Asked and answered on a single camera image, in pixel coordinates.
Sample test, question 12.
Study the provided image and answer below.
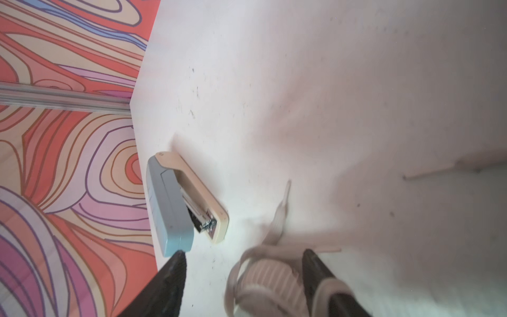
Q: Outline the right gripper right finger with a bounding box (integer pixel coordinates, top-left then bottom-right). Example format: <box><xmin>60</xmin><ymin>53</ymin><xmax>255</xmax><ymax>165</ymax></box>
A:
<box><xmin>302</xmin><ymin>249</ymin><xmax>371</xmax><ymax>317</ymax></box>

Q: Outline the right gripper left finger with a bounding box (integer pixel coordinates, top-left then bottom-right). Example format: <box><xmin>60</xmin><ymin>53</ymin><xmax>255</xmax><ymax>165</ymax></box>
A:
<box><xmin>119</xmin><ymin>250</ymin><xmax>187</xmax><ymax>316</ymax></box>

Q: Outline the black white sneaker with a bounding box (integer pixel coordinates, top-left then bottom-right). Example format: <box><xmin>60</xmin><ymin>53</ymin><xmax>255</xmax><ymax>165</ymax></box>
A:
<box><xmin>223</xmin><ymin>180</ymin><xmax>355</xmax><ymax>317</ymax></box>

